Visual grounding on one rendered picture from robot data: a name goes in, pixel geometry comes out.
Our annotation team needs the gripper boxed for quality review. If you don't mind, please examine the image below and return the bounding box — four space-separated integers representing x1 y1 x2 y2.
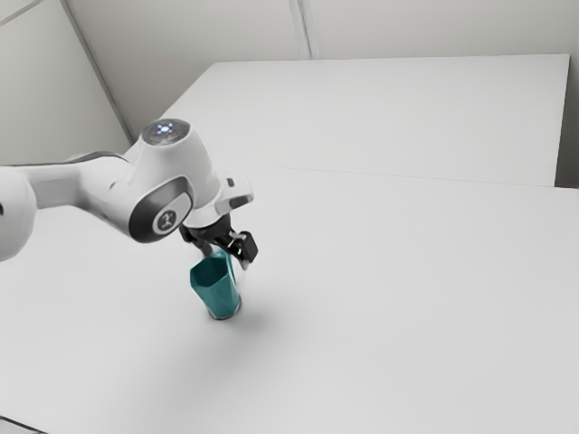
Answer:
178 215 260 271

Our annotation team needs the teal faceted mug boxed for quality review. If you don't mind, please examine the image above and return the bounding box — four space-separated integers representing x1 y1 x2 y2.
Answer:
189 250 243 322

